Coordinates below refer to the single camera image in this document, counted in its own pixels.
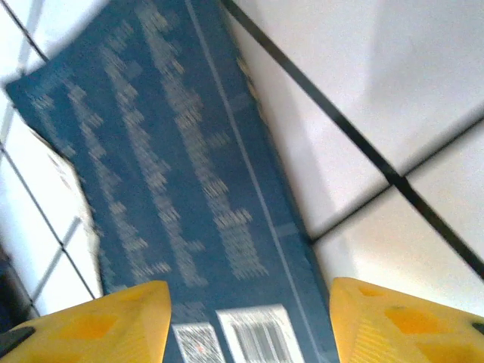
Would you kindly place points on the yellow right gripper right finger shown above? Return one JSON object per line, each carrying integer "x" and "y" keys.
{"x": 397, "y": 332}

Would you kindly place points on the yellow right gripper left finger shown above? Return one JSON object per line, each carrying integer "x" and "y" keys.
{"x": 94, "y": 332}

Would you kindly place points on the blue printed cardboard box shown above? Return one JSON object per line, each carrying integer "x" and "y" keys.
{"x": 170, "y": 151}

